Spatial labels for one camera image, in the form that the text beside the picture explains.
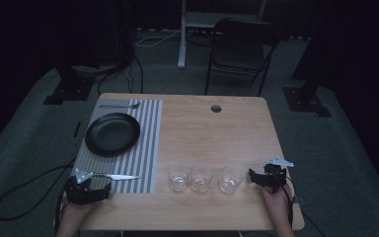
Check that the black stand with base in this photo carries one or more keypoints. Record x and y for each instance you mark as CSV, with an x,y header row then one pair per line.
x,y
70,87
307,95

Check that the black folding chair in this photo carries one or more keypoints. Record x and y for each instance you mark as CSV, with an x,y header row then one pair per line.
x,y
240,49

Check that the silver table knife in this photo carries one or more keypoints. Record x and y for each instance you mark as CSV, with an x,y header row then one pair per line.
x,y
121,177

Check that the person's left hand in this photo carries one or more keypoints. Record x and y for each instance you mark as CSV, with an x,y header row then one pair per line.
x,y
75,210

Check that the small black floor strip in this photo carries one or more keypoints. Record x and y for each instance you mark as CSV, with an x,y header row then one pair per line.
x,y
77,129

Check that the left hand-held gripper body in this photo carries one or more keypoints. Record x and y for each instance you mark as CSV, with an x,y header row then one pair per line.
x,y
79,192

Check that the black round plate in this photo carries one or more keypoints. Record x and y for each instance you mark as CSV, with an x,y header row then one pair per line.
x,y
112,134

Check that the clear glass cup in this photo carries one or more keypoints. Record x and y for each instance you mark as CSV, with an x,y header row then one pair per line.
x,y
229,181
178,179
201,180

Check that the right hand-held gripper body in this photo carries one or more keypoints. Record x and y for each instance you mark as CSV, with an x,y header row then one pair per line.
x,y
274,176

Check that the silver spoon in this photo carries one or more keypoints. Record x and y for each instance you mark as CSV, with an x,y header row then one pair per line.
x,y
121,106

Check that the person's right hand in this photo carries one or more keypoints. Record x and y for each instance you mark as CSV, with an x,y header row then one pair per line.
x,y
276,204

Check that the grey striped placemat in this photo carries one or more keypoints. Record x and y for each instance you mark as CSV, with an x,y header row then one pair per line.
x,y
141,148

